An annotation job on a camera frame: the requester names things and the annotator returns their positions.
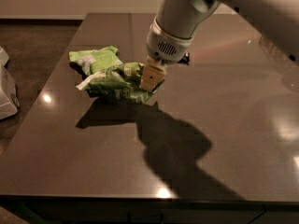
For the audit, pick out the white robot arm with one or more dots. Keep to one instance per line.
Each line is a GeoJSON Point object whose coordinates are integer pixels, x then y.
{"type": "Point", "coordinates": [177, 21]}

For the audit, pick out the white appliance at left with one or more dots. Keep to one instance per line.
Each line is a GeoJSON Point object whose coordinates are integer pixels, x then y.
{"type": "Point", "coordinates": [9, 102]}

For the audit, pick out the black snack bar wrapper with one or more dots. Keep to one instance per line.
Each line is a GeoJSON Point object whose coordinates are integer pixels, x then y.
{"type": "Point", "coordinates": [185, 59]}

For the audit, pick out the green rice chip bag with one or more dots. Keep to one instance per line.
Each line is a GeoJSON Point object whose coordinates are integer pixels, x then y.
{"type": "Point", "coordinates": [92, 61]}

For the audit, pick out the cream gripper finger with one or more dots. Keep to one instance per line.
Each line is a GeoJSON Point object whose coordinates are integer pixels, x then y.
{"type": "Point", "coordinates": [153, 74]}

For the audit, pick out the green jalapeno chip bag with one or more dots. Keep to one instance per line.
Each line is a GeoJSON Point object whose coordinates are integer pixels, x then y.
{"type": "Point", "coordinates": [120, 82]}

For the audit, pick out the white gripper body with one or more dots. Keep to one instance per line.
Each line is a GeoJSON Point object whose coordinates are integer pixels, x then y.
{"type": "Point", "coordinates": [166, 48]}

